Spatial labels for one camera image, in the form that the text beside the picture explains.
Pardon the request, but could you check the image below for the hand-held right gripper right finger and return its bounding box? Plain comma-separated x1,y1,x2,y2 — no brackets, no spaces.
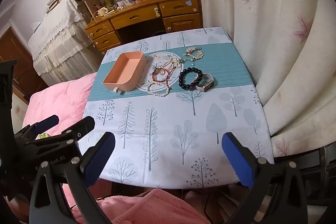
221,132,309,224

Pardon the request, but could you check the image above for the cream lace cover cloth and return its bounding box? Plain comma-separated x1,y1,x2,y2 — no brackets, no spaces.
28,0,101,85

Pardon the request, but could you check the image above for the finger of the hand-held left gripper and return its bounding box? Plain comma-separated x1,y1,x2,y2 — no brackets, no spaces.
14,115,59,140
26,116,95,154

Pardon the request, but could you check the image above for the red string bracelet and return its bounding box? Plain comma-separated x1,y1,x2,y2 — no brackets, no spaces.
150,68,175,83

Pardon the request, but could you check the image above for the black metal frame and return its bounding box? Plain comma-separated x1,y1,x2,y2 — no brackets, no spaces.
273,145,336,214

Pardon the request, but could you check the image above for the pink blanket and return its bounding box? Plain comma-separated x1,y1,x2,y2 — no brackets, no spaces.
22,72,113,224

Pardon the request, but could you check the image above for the pink storage box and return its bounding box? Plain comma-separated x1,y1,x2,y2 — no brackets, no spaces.
102,50,145,94

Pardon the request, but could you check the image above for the crystal flower bracelet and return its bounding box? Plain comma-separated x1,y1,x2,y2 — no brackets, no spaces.
184,47,205,61

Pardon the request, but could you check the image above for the cream leaf print curtain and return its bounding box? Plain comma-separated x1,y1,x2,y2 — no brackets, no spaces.
185,0,336,161

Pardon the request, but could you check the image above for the wooden desk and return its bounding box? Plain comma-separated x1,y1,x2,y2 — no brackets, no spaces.
84,0,204,56

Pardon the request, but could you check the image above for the pearl bracelet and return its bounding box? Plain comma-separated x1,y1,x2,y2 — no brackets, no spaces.
146,81,172,97

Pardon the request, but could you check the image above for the tree print tablecloth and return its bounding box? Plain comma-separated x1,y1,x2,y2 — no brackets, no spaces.
79,27,275,189

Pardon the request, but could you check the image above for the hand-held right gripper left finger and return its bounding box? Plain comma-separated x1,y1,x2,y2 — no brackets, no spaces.
29,132,116,224

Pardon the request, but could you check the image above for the pink band wristwatch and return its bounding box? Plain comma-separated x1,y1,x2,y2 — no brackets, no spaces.
195,73,214,92

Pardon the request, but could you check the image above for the pearl necklace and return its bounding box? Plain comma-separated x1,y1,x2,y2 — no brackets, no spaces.
157,54,184,71

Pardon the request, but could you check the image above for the black bead bracelet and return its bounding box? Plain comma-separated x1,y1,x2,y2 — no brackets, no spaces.
178,68,204,90

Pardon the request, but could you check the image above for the brown wooden door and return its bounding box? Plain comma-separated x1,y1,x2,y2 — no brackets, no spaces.
0,27,49,104

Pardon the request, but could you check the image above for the pink fleece clothing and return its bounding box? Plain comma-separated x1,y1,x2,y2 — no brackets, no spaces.
71,187,210,224

